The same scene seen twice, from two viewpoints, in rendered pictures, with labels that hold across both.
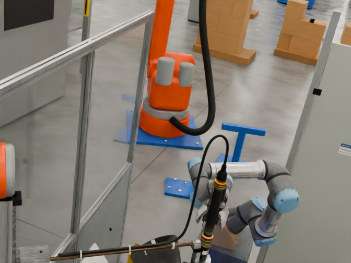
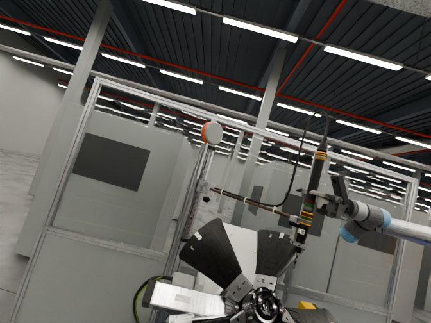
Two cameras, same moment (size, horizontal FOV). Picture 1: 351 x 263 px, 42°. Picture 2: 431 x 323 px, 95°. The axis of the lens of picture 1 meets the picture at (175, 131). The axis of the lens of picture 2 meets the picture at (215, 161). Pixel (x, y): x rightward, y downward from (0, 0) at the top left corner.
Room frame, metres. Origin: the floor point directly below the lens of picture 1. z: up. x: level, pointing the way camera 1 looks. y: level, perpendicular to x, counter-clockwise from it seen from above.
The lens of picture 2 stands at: (0.80, -0.81, 1.58)
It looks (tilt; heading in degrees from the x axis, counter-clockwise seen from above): 5 degrees up; 74
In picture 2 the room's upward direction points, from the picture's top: 16 degrees clockwise
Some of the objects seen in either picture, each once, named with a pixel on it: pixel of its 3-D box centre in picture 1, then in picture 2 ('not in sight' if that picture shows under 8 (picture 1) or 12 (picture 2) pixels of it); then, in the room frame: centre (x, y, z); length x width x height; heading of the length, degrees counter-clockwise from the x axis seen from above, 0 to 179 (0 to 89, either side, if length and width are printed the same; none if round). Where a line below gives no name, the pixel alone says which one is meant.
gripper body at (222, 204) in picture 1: (215, 207); (335, 206); (1.50, -0.21, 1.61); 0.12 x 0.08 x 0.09; 169
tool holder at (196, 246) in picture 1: (201, 251); (299, 231); (1.39, -0.18, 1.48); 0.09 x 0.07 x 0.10; 114
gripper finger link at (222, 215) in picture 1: (221, 224); (319, 200); (1.39, -0.23, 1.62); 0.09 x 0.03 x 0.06; 11
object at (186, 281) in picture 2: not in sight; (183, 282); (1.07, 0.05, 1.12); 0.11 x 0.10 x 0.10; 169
